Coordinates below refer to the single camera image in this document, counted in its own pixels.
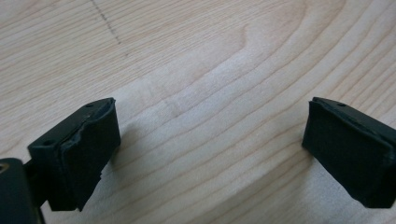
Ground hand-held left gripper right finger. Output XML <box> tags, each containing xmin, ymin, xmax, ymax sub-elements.
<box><xmin>301</xmin><ymin>96</ymin><xmax>396</xmax><ymax>210</ymax></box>

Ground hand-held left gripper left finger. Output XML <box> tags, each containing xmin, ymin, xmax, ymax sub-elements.
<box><xmin>27</xmin><ymin>97</ymin><xmax>122</xmax><ymax>213</ymax></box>

